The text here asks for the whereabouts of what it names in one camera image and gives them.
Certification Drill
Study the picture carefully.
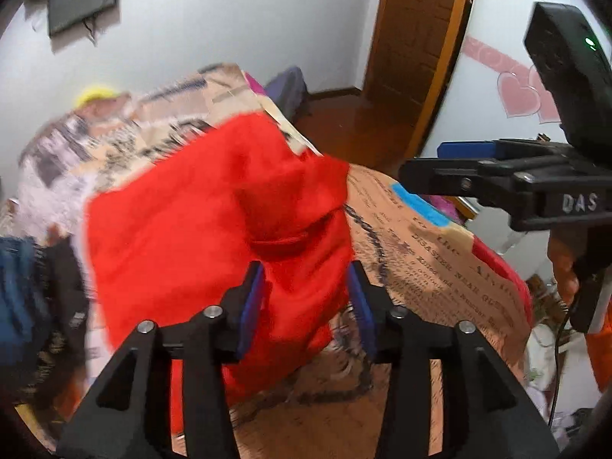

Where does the red zip jacket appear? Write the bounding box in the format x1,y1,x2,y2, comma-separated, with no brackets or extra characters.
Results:
83,112,352,436

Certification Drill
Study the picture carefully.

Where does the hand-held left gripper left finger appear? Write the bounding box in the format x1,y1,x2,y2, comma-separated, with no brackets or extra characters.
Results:
56,260,266,459

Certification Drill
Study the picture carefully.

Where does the person's right hand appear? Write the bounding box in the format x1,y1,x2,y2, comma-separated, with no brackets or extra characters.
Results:
547,234,581,304

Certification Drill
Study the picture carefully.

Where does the yellow pillow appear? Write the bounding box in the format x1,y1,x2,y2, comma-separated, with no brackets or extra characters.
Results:
74,86,125,108

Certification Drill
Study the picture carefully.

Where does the folded blue denim garment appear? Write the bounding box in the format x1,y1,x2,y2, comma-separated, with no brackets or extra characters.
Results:
0,236,51,374

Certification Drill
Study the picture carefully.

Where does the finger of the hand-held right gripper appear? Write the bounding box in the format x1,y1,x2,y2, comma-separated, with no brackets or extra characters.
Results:
399,158,518,206
437,140,570,161

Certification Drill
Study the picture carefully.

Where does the wooden door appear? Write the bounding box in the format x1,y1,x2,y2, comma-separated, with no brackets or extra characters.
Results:
361,0,479,163

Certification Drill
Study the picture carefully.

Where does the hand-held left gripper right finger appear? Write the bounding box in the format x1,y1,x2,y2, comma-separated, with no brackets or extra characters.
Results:
345,260,560,459

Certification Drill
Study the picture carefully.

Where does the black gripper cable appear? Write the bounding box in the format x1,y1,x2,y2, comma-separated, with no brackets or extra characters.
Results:
547,303,575,428

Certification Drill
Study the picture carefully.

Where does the dark purple cloth object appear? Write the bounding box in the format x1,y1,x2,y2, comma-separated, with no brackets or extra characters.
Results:
265,67,309,120

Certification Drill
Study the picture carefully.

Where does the black patterned garment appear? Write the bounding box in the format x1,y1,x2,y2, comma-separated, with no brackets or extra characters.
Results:
10,234,91,407

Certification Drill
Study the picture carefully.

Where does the newspaper print blanket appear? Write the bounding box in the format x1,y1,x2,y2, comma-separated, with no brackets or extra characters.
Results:
0,62,534,459

